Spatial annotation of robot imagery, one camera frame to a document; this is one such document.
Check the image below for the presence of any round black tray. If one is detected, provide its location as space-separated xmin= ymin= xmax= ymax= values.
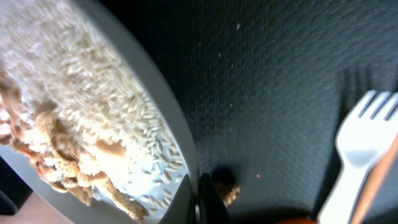
xmin=0 ymin=0 xmax=398 ymax=224

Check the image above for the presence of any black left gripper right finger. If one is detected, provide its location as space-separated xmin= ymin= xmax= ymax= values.
xmin=198 ymin=173 xmax=232 ymax=224

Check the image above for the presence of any white plastic fork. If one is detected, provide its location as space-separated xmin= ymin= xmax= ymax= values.
xmin=318 ymin=90 xmax=397 ymax=224

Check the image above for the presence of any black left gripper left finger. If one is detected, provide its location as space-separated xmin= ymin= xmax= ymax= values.
xmin=159 ymin=175 xmax=196 ymax=224

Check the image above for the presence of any grey plate with food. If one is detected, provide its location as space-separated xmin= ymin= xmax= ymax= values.
xmin=1 ymin=1 xmax=197 ymax=223

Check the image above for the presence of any orange carrot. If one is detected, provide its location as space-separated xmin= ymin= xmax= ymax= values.
xmin=276 ymin=218 xmax=317 ymax=224

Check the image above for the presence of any brown food scrap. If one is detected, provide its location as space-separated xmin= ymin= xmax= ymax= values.
xmin=214 ymin=182 xmax=240 ymax=207

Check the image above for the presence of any wooden chopstick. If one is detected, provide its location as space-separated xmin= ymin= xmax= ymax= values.
xmin=350 ymin=136 xmax=397 ymax=224

